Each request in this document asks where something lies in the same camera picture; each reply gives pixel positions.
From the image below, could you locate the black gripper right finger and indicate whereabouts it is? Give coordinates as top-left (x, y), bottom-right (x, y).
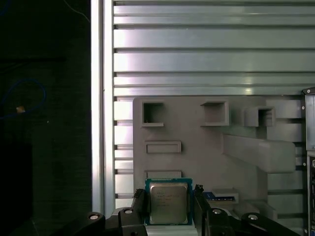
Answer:
top-left (193, 183), bottom-right (304, 236)

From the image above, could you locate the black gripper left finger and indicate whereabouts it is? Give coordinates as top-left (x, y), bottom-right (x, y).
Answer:
top-left (52, 187), bottom-right (150, 236)

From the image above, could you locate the silver CPU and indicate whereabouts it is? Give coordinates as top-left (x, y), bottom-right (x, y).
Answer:
top-left (144, 177), bottom-right (194, 226)

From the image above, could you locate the blue RAM stick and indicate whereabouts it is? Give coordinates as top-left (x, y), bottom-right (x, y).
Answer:
top-left (203, 190), bottom-right (236, 202)

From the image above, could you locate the grey parts rack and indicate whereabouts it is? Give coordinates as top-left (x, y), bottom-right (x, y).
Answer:
top-left (132, 95), bottom-right (305, 236)

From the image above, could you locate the black PC case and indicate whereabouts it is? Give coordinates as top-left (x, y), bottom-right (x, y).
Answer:
top-left (301, 87), bottom-right (315, 236)

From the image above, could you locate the thin blue cable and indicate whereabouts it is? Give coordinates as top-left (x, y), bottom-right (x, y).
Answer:
top-left (0, 78), bottom-right (47, 121)

